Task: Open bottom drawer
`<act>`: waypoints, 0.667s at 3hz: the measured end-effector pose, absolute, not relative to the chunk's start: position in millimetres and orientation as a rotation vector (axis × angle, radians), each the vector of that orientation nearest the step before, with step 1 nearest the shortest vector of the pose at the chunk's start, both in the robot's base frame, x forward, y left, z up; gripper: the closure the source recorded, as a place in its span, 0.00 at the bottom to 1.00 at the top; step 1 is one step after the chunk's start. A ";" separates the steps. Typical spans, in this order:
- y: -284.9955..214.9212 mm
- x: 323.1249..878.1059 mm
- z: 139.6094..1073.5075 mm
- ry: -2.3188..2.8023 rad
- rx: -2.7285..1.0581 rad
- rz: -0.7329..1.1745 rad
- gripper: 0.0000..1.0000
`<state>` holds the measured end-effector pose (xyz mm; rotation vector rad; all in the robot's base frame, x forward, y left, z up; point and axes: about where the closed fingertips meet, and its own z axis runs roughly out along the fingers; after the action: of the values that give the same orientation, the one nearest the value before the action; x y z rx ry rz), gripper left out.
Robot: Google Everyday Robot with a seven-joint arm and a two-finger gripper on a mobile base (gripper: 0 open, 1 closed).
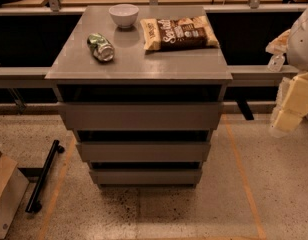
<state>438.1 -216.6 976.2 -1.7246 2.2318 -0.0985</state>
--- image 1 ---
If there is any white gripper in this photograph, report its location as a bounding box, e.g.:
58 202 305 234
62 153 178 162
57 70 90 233
265 30 308 138

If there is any grey bottom drawer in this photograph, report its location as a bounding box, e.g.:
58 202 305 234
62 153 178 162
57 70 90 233
89 169 202 185

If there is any grey drawer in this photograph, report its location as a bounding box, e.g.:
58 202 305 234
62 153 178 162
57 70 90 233
89 169 202 185
58 103 221 131
76 142 211 162

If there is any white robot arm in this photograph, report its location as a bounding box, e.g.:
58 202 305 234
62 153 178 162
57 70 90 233
266 7 308 138

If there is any grey drawer cabinet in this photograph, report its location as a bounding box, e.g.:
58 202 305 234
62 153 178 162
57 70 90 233
45 5 234 189

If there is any grey top drawer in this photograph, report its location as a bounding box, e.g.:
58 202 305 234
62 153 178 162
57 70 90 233
58 103 221 131

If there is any grey middle drawer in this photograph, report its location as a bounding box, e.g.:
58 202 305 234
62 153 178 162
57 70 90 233
76 142 211 162

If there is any clear sanitizer bottle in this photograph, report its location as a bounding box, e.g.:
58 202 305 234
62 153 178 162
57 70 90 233
267 54 285 72

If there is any brown chip bag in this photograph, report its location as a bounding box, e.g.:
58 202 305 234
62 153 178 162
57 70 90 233
140 16 219 51

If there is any white bowl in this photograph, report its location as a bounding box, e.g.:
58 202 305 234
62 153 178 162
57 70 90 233
109 4 139 28

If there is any green crushed soda can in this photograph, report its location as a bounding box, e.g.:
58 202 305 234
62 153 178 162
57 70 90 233
87 33 115 62

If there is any cardboard box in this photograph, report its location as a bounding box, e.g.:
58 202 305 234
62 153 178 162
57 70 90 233
0 151 29 239

